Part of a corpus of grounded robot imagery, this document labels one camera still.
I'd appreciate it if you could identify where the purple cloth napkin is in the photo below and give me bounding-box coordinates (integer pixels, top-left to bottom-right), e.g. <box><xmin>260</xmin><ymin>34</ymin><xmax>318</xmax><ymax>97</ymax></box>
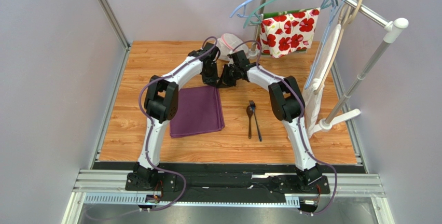
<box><xmin>170</xmin><ymin>86</ymin><xmax>225</xmax><ymax>138</ymax></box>

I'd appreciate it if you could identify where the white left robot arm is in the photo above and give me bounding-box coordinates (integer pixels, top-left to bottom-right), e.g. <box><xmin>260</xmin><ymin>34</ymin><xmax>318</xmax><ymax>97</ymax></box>
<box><xmin>131</xmin><ymin>42</ymin><xmax>219</xmax><ymax>189</ymax></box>

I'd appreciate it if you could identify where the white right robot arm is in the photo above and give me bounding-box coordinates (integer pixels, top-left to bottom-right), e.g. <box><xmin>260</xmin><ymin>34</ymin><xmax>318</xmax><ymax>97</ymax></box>
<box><xmin>218</xmin><ymin>50</ymin><xmax>322</xmax><ymax>185</ymax></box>

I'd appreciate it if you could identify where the white mesh laundry bag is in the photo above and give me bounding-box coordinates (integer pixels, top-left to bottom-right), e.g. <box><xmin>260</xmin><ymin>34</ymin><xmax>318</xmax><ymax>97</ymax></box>
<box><xmin>217</xmin><ymin>33</ymin><xmax>250</xmax><ymax>62</ymax></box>

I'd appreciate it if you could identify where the red poppy floral cloth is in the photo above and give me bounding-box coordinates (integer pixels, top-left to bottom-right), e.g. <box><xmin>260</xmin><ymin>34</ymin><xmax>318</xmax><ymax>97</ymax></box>
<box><xmin>259</xmin><ymin>7</ymin><xmax>321</xmax><ymax>58</ymax></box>

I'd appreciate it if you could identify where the white towel on hanger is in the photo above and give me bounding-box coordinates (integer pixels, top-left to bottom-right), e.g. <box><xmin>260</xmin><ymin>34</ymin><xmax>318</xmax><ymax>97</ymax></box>
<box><xmin>302</xmin><ymin>24</ymin><xmax>341</xmax><ymax>138</ymax></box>

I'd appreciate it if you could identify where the metal clothes rack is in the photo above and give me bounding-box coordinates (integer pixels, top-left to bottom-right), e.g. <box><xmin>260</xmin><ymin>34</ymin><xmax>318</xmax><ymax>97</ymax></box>
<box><xmin>241</xmin><ymin>0</ymin><xmax>409</xmax><ymax>133</ymax></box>

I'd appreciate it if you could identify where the blue thin wire hanger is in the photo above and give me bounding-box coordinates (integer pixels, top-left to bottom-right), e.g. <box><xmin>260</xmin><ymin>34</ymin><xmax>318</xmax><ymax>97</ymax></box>
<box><xmin>304</xmin><ymin>0</ymin><xmax>345</xmax><ymax>89</ymax></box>

